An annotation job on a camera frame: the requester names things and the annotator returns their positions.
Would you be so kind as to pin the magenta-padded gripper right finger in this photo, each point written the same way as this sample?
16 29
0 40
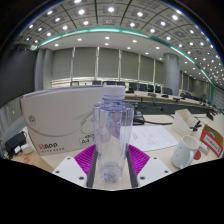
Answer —
151 170

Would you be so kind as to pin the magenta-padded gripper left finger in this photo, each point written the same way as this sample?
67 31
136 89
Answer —
71 170

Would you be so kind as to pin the clear plastic water bottle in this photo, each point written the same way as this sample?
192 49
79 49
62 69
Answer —
113 133

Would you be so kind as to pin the white ceramic mug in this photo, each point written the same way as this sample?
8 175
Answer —
181 151

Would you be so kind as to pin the white power adapter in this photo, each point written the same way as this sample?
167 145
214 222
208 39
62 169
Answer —
26 148

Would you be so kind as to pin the white copy paper carton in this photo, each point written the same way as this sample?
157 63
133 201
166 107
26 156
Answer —
56 116

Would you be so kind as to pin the black stapler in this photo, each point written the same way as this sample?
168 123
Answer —
196 126

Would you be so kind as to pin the black electronic device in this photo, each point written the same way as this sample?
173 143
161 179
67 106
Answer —
15 141

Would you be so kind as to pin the brown cardboard box red label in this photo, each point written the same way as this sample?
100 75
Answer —
211 141

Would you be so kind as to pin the long curved conference table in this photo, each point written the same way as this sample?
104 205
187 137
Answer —
146 97

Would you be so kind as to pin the black conference microphones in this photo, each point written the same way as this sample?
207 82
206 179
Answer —
151 94

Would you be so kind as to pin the black desktop microphone unit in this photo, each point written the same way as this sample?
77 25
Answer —
209 116

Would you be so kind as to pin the black office chairs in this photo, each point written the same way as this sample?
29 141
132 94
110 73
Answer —
133 86

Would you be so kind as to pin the round ceiling lights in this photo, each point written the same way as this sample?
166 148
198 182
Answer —
111 9

